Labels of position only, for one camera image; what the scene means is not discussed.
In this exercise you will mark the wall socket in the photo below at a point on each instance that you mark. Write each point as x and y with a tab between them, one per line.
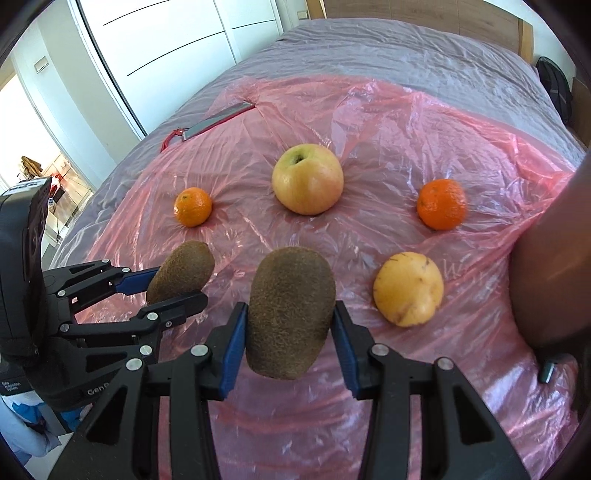
302	14

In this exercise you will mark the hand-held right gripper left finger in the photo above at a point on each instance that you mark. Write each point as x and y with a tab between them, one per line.
233	346

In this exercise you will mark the brown kiwi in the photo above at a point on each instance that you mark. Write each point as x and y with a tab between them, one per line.
184	267
291	314

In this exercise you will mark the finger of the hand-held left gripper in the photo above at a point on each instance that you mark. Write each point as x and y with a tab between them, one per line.
175	307
134	280

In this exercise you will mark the copper black electric kettle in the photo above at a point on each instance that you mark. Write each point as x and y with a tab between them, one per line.
549	277

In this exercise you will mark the pink plastic sheet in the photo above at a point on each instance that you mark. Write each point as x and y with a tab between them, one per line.
415	415

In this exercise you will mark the yellow spotted round fruit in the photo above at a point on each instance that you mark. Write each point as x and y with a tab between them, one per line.
408	288

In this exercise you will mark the orange tangerine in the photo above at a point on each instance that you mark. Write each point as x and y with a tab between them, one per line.
193	207
442	204

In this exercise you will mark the blue white clothing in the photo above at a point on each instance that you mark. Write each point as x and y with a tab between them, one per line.
23	429

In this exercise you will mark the white wardrobe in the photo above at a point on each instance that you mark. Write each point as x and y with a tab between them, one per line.
161	37

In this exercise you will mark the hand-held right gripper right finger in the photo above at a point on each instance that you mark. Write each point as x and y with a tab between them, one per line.
344	341

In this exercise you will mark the yellow red apple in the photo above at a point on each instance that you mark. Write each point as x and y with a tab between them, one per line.
308	179

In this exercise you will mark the wooden headboard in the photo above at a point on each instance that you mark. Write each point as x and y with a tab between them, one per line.
438	14

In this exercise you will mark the black backpack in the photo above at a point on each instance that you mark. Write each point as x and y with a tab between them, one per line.
554	87

